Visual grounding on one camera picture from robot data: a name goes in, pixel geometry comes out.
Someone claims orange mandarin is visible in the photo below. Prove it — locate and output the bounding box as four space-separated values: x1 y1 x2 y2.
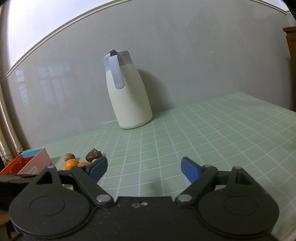
64 159 79 170
78 162 90 166

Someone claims green grid table mat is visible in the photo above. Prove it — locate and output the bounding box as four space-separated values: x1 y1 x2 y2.
44 92 295 240

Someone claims wooden cabinet edge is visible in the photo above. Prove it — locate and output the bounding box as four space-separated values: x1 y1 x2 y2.
283 26 296 70

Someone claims colourful red-lined cardboard box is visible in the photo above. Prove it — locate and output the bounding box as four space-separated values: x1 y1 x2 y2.
1 148 52 175

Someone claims dark brown wrinkled fruit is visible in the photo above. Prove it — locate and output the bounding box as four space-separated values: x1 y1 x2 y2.
85 148 102 163

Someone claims beige satin curtain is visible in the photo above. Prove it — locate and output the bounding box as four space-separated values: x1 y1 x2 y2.
1 1 23 166

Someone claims reddish brown small fruit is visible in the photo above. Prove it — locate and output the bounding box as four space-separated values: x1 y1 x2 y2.
64 153 76 162

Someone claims cream thermos jug blue lid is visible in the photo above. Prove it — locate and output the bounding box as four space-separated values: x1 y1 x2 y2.
103 49 152 130

